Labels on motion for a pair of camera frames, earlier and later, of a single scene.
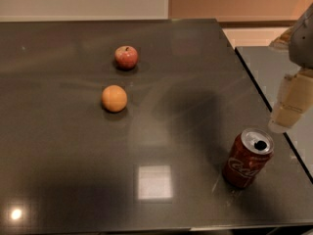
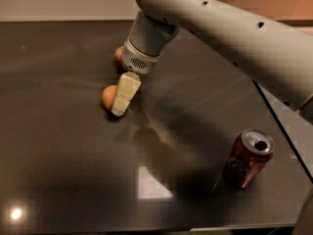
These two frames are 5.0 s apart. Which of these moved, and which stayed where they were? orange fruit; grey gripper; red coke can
Moved: grey gripper
Stayed: red coke can; orange fruit
